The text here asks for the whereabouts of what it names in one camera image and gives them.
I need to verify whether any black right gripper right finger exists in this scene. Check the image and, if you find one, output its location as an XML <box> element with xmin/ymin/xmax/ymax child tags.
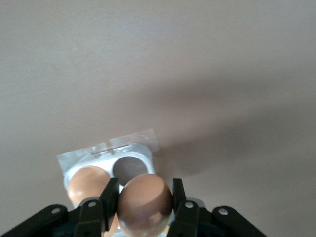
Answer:
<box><xmin>167</xmin><ymin>177</ymin><xmax>267</xmax><ymax>237</ymax></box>

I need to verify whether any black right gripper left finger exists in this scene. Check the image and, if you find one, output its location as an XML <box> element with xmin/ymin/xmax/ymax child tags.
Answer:
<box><xmin>0</xmin><ymin>177</ymin><xmax>121</xmax><ymax>237</ymax></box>

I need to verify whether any brown egg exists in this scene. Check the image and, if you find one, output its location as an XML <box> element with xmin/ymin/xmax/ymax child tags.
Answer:
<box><xmin>103</xmin><ymin>213</ymin><xmax>119</xmax><ymax>237</ymax></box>
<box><xmin>117</xmin><ymin>173</ymin><xmax>173</xmax><ymax>237</ymax></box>
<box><xmin>67</xmin><ymin>165</ymin><xmax>111</xmax><ymax>206</ymax></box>

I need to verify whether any clear plastic egg tray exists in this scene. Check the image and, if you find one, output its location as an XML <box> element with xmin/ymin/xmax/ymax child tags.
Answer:
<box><xmin>56</xmin><ymin>128</ymin><xmax>160</xmax><ymax>175</ymax></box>

